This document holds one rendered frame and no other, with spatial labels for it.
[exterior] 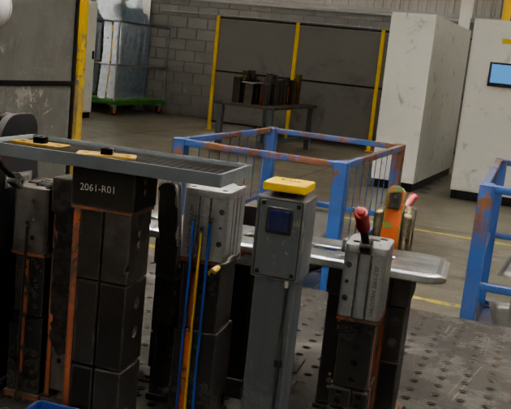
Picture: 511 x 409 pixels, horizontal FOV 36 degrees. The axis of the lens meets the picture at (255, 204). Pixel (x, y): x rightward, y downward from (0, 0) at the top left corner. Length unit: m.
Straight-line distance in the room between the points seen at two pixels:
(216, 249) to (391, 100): 8.11
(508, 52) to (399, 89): 1.23
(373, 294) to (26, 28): 3.80
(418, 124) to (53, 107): 5.15
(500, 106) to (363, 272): 8.01
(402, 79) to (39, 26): 5.30
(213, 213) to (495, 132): 8.03
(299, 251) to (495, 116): 8.17
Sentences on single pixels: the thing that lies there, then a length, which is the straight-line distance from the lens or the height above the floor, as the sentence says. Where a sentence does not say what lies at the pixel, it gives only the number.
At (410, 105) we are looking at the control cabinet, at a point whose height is 0.98.
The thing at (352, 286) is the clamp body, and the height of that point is 0.99.
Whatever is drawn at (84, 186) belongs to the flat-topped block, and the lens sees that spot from 1.16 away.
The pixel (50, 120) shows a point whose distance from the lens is 5.11.
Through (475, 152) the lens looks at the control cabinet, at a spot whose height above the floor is 0.55.
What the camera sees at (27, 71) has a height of 1.12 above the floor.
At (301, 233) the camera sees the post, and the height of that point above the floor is 1.10.
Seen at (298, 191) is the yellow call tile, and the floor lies 1.15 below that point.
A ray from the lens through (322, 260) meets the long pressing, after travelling 1.35.
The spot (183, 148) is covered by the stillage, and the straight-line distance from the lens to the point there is 3.52.
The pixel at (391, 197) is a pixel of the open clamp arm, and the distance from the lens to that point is 1.54.
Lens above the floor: 1.32
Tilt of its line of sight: 10 degrees down
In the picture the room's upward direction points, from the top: 6 degrees clockwise
